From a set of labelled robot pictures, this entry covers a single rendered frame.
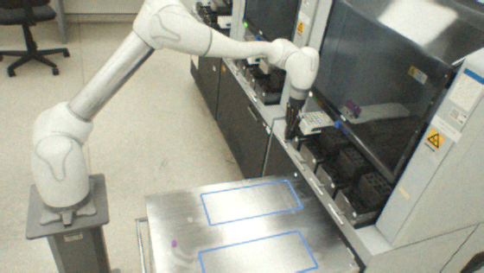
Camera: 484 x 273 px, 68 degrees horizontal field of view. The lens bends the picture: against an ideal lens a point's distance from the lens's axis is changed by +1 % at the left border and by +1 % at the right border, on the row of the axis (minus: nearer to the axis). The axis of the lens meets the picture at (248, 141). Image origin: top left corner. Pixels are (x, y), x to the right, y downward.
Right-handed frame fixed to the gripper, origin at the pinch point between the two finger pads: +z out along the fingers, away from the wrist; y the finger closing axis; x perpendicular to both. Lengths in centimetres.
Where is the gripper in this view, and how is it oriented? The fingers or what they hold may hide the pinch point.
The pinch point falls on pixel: (289, 132)
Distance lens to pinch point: 167.9
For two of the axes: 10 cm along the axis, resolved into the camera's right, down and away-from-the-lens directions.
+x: -9.2, 1.3, -3.6
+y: -3.6, -6.1, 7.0
